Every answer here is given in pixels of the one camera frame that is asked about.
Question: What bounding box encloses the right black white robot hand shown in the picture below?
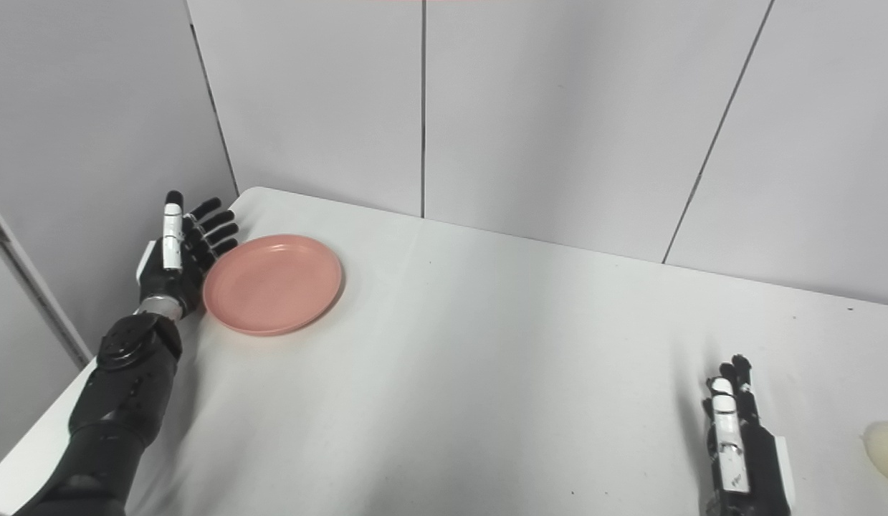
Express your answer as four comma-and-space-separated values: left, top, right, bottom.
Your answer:
702, 354, 796, 516

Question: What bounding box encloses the white steamed bun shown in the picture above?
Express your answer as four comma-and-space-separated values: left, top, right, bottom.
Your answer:
861, 420, 888, 488

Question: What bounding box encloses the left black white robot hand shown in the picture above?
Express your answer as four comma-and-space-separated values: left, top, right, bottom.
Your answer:
135, 190, 240, 319

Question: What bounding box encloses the pink round plate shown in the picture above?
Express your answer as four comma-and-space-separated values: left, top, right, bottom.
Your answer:
202, 234, 343, 337

